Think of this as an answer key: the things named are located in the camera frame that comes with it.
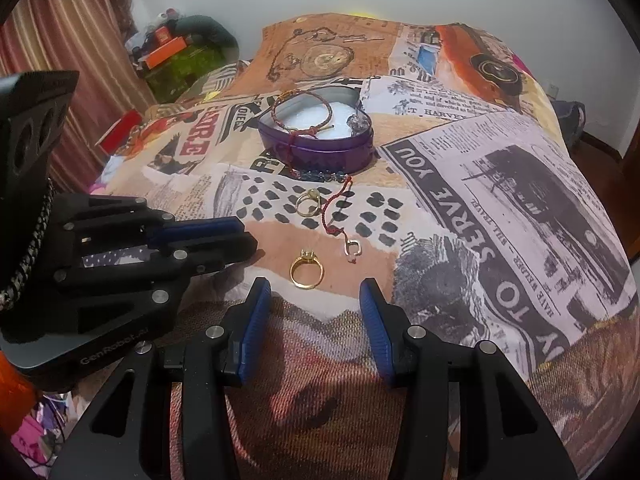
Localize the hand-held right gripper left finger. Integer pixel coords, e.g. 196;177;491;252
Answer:
47;277;273;480

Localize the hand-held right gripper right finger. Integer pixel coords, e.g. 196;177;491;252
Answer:
359;277;578;480

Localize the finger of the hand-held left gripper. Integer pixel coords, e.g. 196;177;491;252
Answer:
52;232;259;311
52;194;246;256

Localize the large gold ring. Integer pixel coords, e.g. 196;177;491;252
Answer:
290;249;325;290

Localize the person's left forearm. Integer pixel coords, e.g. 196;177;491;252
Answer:
0;352;38;428

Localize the red box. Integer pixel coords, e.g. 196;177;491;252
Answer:
99;109;144;154

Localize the striped brown curtain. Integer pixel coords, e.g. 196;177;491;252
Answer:
0;0;157;183

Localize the purple heart-shaped tin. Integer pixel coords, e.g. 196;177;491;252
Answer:
257;85;375;171

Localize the orange box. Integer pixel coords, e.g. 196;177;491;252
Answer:
137;35;195;72

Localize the green bag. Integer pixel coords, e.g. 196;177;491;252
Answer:
144;45;237;102

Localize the printed blanket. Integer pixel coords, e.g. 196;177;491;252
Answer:
90;12;637;480

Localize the dark cloth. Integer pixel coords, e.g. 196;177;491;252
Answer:
174;15;239;50

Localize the pink cloth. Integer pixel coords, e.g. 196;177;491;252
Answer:
10;392;78;466

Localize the blue bag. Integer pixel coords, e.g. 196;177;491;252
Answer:
551;100;587;149

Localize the small gold ring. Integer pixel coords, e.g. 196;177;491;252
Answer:
295;189;321;217

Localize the dark red cord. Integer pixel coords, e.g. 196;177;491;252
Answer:
280;129;302;177

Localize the red string bracelet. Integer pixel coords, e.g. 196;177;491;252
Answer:
322;177;357;237

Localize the blue bead bracelet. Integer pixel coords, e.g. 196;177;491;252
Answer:
292;169;352;184

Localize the braided brown bracelet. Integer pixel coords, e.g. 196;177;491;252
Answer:
271;88;335;138

